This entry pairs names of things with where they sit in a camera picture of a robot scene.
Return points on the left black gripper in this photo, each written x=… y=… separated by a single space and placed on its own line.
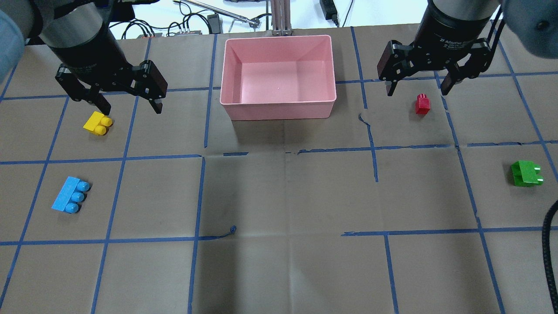
x=92 y=54

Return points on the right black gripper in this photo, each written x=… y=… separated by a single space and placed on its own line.
x=441 y=38

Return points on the yellow two-stud block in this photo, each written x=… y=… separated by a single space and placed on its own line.
x=98 y=124

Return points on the red single-stud block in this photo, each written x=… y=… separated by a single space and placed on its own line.
x=422 y=105

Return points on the blue three-stud block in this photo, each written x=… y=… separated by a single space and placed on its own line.
x=71 y=195

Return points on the green two-stud block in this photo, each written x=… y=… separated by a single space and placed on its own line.
x=526 y=173

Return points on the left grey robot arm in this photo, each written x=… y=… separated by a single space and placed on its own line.
x=77 y=32

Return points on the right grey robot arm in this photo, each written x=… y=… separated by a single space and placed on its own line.
x=534 y=22

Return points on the pink plastic box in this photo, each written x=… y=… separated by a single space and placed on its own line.
x=278 y=78

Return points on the black power adapter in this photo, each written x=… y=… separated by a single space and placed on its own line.
x=215 y=25

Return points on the metal rod tool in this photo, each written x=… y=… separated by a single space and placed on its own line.
x=253 y=22

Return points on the aluminium frame post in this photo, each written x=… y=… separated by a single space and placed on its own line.
x=281 y=18

